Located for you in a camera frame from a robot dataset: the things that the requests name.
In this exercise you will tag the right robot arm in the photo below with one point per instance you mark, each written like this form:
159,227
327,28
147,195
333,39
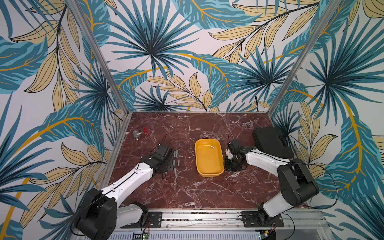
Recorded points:
297,184

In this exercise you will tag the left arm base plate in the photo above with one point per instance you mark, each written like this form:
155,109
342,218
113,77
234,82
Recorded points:
152,220

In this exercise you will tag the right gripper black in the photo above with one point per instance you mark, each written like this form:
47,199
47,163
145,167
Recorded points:
231,162

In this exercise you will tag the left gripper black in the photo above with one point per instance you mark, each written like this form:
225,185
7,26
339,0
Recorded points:
170,167

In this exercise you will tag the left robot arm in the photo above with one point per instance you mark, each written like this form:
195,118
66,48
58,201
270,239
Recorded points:
99,215

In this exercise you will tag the yellow plastic storage tray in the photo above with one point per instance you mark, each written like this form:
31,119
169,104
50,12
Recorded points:
209,161

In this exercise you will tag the metal valve red handle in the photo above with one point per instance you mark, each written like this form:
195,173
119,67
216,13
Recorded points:
137,133

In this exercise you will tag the black plastic tool case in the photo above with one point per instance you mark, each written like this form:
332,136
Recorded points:
270,141

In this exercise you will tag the aluminium front rail frame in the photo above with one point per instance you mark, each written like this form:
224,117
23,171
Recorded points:
227,224

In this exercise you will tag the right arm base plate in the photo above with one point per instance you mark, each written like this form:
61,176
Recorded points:
256,219

